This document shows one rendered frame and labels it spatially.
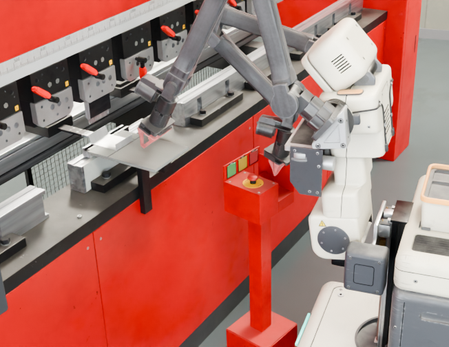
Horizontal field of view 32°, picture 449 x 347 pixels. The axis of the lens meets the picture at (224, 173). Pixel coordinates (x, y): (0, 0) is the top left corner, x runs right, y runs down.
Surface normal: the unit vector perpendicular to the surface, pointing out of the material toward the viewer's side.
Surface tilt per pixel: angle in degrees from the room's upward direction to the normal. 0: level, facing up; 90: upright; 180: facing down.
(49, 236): 0
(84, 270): 90
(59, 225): 0
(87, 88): 90
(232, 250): 90
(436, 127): 0
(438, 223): 92
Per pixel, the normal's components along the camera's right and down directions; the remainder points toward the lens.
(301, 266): -0.03, -0.88
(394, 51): -0.53, 0.42
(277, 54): -0.30, 0.44
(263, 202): 0.76, 0.29
